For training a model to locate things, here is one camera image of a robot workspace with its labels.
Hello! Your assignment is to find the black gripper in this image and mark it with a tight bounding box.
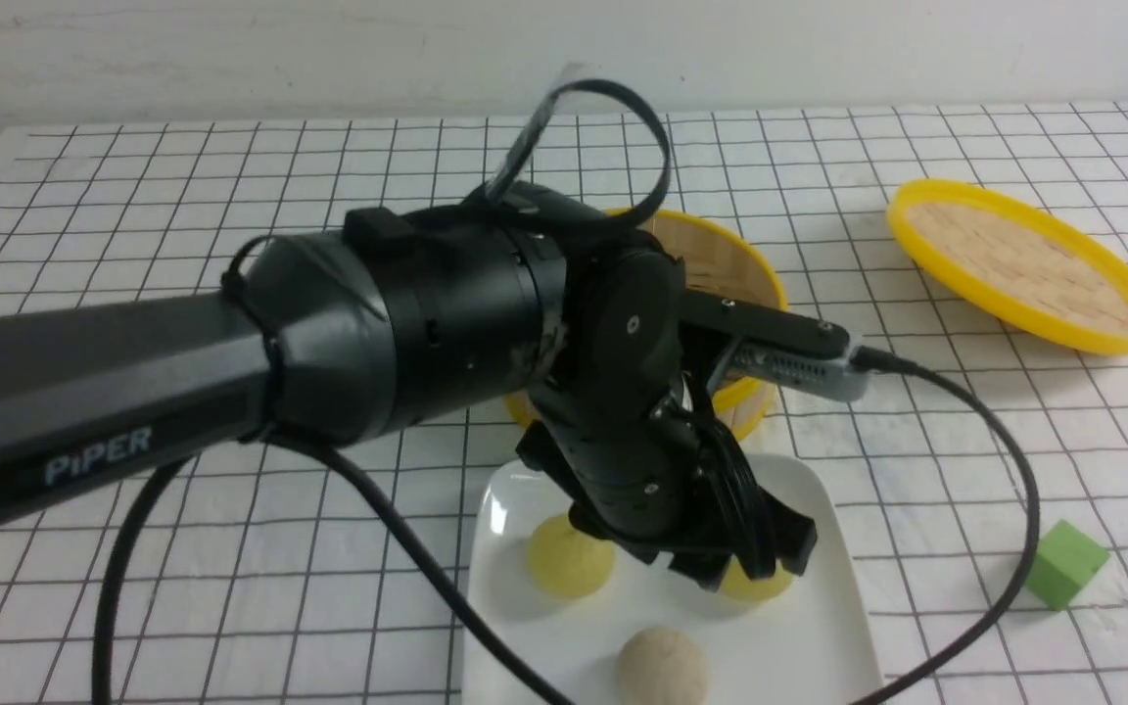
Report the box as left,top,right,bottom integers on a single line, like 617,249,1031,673
515,246,818,590

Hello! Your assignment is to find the yellow steamed bun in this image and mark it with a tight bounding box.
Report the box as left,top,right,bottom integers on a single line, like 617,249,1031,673
527,514,615,599
719,559,795,603

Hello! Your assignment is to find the beige steamed bun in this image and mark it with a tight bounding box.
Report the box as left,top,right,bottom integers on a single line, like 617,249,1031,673
615,626,710,704

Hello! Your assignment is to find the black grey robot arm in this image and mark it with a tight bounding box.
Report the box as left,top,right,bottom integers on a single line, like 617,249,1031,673
0,182,818,590

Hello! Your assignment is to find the white square plate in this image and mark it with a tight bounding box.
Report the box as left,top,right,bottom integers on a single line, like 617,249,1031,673
467,452,883,704

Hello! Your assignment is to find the bamboo steamer basket yellow rim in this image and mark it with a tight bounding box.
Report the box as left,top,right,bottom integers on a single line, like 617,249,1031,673
505,211,786,439

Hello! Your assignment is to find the bamboo steamer lid yellow rim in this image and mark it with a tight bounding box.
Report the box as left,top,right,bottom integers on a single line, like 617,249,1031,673
885,179,1128,356

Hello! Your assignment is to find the green cube block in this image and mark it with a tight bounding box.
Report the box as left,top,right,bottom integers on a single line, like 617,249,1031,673
1023,519,1110,613

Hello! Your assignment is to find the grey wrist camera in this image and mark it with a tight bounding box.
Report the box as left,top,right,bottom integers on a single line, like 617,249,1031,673
678,289,871,404

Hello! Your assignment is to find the black cable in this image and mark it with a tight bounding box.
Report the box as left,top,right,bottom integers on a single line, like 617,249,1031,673
92,78,1043,705

